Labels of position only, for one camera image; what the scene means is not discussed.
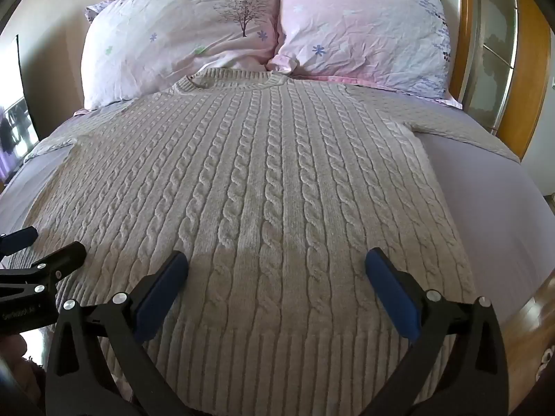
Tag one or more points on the dark framed picture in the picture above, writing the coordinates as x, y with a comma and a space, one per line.
12, 112

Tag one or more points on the pink flower print pillow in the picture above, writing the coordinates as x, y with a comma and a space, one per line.
368, 30

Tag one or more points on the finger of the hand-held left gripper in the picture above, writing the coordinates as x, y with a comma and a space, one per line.
69, 258
18, 239

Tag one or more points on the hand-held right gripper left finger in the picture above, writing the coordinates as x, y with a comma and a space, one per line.
161, 287

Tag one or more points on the lavender bed sheet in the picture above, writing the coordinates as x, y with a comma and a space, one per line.
485, 208

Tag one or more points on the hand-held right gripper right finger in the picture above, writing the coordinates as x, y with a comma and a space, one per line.
391, 291

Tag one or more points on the tree print pillow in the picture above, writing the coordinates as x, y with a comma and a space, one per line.
182, 30

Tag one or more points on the wooden headboard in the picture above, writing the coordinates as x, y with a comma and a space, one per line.
498, 43

